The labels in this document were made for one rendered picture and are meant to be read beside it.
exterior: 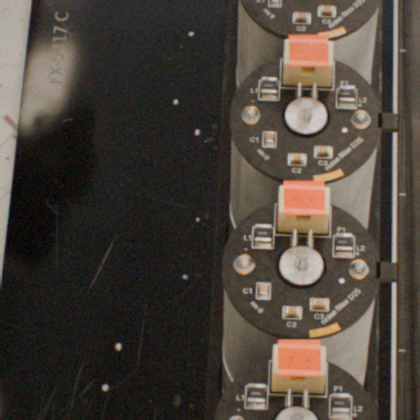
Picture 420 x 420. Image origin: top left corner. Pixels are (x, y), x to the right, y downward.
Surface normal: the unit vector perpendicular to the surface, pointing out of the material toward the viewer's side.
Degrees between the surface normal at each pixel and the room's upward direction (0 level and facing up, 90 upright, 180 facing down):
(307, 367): 0
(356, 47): 90
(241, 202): 90
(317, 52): 0
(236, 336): 90
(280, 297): 0
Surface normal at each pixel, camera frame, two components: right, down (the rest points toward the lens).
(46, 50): 0.00, -0.50
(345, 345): 0.57, 0.71
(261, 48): -0.71, 0.61
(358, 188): 0.76, 0.56
